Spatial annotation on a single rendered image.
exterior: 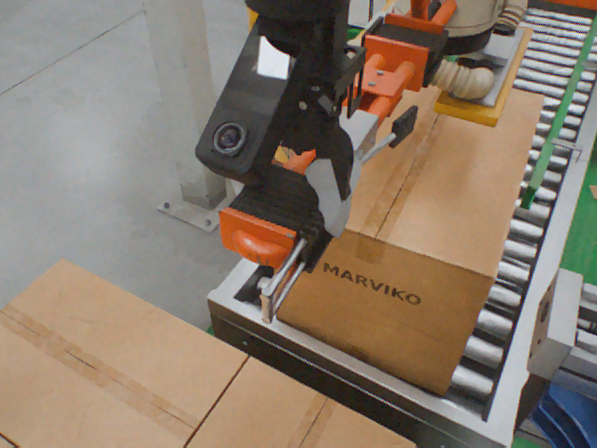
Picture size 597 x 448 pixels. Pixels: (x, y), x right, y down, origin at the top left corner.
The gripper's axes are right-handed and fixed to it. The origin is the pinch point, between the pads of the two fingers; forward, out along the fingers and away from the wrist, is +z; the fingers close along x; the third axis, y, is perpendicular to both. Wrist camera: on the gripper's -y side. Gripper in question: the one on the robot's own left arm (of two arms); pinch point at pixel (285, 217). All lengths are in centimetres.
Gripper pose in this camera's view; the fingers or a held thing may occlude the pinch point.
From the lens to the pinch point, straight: 46.4
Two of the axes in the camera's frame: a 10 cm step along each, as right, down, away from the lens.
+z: 0.0, 7.0, 7.1
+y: 4.6, -6.3, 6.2
